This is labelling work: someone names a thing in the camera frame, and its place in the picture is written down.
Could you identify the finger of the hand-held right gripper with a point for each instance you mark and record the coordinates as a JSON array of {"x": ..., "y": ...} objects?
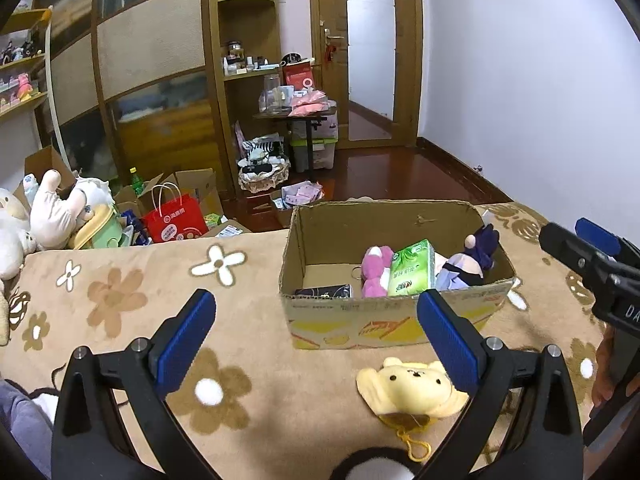
[
  {"x": 597, "y": 232},
  {"x": 570, "y": 250}
]

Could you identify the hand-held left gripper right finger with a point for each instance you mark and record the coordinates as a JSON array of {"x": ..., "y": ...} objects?
[{"x": 450, "y": 345}]

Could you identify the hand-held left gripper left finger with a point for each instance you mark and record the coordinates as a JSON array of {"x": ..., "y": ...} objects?
[{"x": 185, "y": 340}]

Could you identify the yellow bear plush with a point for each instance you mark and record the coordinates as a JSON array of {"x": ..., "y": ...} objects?
[{"x": 410, "y": 385}]

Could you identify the green tissue pack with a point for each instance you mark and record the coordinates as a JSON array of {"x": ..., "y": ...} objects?
[{"x": 410, "y": 270}]

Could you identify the purple-haired doll plush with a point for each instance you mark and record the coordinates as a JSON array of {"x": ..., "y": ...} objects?
[{"x": 470, "y": 260}]

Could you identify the pink bear plush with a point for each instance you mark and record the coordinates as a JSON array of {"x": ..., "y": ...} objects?
[{"x": 375, "y": 270}]

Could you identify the black tissue packet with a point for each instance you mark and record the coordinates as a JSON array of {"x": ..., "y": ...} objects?
[{"x": 322, "y": 291}]

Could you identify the person's right hand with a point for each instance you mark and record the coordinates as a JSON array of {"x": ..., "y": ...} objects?
[{"x": 605, "y": 365}]

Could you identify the beige floral blanket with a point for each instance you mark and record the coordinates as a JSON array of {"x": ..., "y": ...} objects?
[{"x": 250, "y": 320}]

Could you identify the red paper bag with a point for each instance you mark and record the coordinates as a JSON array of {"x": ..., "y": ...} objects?
[{"x": 175, "y": 222}]

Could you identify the black and white plush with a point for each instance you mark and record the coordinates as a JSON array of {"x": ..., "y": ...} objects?
[{"x": 372, "y": 467}]

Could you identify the open cardboard floor box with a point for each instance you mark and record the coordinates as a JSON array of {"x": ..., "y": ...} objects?
[{"x": 197, "y": 185}]

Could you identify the green plastic bottle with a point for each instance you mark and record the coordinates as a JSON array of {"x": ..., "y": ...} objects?
[{"x": 136, "y": 182}]

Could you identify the white-haired doll plush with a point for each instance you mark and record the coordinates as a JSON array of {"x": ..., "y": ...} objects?
[{"x": 95, "y": 197}]

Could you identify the lace-trimmed basket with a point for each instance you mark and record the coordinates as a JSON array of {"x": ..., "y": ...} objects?
[{"x": 262, "y": 177}]

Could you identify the small cardboard box with papers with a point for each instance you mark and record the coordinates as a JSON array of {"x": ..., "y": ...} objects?
[{"x": 295, "y": 195}]

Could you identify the white pink-footed plush doll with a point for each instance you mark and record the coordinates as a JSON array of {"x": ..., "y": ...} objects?
[{"x": 52, "y": 215}]

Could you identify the person's purple-clad leg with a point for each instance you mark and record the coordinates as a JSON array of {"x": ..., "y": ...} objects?
[{"x": 22, "y": 425}]

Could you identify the zebra striped plush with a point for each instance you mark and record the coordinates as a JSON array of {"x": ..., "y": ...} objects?
[{"x": 260, "y": 150}]

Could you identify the cardboard box behind plushes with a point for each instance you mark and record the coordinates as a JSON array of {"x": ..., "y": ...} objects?
[{"x": 42, "y": 160}]

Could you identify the clear storage bin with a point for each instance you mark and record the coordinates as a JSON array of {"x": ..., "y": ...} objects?
[{"x": 322, "y": 147}]

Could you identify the small side table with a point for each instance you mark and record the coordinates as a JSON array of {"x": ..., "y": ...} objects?
[{"x": 307, "y": 120}]

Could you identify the clear plastic containers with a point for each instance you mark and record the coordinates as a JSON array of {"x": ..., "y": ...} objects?
[{"x": 272, "y": 95}]

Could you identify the pink packages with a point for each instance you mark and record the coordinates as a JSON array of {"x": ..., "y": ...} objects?
[{"x": 310, "y": 102}]

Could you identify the red box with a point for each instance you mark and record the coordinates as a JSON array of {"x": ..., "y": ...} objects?
[{"x": 299, "y": 77}]

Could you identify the wooden display shelf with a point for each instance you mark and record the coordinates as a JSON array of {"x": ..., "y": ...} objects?
[{"x": 22, "y": 102}]

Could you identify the wooden wardrobe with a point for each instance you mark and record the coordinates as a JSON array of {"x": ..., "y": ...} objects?
[{"x": 145, "y": 45}]

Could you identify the pink plush figure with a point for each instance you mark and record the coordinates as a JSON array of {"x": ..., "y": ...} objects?
[{"x": 24, "y": 85}]

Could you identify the red door tassel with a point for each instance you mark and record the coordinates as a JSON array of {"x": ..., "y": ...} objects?
[{"x": 328, "y": 52}]

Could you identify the row of small figurines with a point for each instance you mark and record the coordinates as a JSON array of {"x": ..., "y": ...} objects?
[{"x": 17, "y": 50}]

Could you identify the wooden corner shelf unit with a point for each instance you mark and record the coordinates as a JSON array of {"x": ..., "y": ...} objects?
[{"x": 245, "y": 0}]

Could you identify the wooden door with glass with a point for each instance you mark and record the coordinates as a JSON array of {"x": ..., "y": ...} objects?
[{"x": 330, "y": 0}]

